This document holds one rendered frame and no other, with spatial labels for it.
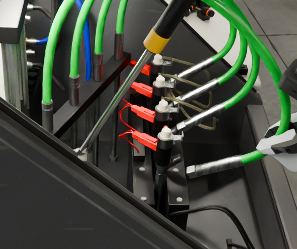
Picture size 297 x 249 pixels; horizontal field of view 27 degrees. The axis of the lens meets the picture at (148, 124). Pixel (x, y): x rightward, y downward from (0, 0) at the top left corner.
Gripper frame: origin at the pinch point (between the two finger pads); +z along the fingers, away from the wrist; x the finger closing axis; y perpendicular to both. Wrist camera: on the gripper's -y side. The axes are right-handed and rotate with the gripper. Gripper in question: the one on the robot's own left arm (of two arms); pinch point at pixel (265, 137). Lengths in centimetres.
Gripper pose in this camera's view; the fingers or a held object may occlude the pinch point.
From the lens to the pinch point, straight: 92.2
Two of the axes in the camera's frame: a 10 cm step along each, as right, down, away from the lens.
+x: 5.4, -6.4, 5.4
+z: -5.4, 2.2, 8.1
